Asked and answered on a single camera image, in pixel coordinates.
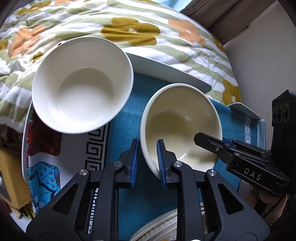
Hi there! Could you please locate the cream round bowl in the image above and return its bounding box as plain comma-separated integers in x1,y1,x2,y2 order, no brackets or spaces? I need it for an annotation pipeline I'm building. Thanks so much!
140,83,222,178

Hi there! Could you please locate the pink square bowl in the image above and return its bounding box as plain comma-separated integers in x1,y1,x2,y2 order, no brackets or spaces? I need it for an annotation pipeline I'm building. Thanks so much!
129,209,177,240

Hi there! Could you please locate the person's right hand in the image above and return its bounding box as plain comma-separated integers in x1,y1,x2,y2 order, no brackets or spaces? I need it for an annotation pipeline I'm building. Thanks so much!
248,184,287,225

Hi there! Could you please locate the blue patterned tablecloth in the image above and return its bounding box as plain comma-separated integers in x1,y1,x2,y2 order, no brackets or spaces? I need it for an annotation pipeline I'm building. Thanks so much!
26,72,266,241

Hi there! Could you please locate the white round bowl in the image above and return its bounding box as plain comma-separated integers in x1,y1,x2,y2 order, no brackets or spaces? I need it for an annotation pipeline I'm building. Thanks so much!
32,37,133,134

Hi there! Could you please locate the yellow box on floor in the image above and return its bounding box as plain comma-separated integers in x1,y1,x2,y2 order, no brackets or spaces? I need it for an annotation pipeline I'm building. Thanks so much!
0,148,31,209

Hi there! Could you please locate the floral striped quilt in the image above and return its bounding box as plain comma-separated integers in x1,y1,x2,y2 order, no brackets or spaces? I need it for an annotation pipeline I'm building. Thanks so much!
1,1,241,133

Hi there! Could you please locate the right brown curtain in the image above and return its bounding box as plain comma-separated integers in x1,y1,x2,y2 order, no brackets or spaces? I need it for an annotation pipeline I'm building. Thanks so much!
179,0,277,46

